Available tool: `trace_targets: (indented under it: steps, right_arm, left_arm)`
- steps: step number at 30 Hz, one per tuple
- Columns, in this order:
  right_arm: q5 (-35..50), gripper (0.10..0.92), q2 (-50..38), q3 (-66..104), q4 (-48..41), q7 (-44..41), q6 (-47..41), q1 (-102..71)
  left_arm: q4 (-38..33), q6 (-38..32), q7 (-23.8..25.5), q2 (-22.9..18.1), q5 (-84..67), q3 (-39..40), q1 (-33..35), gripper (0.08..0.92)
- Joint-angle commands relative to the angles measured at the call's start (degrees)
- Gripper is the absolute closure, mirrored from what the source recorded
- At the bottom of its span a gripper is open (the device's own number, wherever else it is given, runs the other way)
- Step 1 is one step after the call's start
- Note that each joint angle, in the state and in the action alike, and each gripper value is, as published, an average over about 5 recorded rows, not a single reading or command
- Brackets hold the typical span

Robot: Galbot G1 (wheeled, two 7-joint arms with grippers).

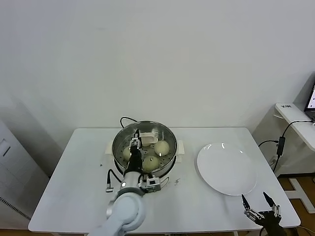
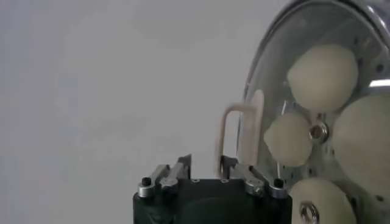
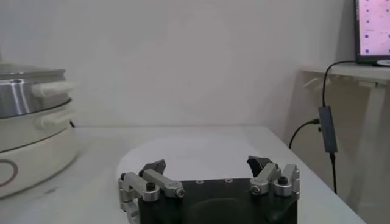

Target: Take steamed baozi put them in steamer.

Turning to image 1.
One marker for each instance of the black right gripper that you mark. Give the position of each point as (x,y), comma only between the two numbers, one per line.
(269,220)

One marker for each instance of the white metal floor frame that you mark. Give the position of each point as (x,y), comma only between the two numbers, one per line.
(299,194)

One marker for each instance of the white side desk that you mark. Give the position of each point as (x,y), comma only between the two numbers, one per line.
(290,110)

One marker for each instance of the cream electric cooker base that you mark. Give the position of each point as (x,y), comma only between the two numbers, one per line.
(169,180)

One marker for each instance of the white power plug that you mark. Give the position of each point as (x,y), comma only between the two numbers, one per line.
(272,161)

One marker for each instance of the black laptop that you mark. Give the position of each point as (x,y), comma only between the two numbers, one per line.
(312,103)

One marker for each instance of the white round plate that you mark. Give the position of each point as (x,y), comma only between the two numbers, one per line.
(226,169)

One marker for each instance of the stainless steel steamer basket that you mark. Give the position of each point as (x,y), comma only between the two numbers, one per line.
(167,167)

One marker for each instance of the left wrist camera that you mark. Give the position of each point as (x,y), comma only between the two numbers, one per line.
(152,184)

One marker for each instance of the round glass pot lid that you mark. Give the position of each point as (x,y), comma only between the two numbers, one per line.
(150,137)

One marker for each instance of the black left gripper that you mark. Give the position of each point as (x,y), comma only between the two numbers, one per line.
(135,162)

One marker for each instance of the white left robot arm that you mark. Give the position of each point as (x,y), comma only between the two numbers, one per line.
(125,209)

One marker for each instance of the white cabinet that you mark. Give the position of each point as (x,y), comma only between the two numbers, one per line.
(14,172)

